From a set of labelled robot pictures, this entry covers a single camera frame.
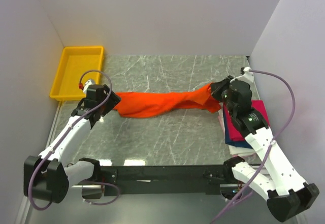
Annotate orange t shirt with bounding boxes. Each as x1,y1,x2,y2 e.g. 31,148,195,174
113,83,221,118

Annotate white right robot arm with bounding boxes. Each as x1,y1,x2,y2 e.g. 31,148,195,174
210,76,319,222

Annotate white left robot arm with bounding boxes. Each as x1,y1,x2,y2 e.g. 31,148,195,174
23,84,121,211

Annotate pink folded t shirt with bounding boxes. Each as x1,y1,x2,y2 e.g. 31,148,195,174
218,111,240,157

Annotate magenta folded t shirt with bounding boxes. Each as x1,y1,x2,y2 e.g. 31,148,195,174
223,100,270,139

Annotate yellow plastic tray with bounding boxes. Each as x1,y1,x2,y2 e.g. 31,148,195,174
49,46,104,102

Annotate navy blue folded t shirt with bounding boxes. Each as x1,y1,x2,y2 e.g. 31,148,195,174
222,108,252,149

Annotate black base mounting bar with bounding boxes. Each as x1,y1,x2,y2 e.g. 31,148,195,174
81,165,244,199

